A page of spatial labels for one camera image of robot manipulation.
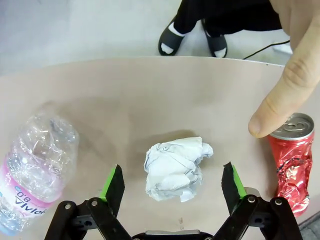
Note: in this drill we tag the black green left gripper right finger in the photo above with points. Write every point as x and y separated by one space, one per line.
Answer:
231 185

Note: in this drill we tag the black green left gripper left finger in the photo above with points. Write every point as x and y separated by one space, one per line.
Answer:
113 185

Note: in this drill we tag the white paper ball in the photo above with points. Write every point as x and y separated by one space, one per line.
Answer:
172 170

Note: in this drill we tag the crushed red drink can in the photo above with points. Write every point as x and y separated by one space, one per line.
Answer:
292 160

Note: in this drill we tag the crushed clear bottle pink label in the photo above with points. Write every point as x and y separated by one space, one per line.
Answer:
37 155

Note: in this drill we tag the person's left hand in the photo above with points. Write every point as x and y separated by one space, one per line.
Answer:
300 62

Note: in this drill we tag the white sock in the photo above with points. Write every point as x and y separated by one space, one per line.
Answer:
220 53
167 47

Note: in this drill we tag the dark grey slide sandal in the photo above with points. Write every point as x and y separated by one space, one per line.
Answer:
217 41
168 37

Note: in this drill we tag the black trousers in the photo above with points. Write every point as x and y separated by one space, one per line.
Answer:
225 15

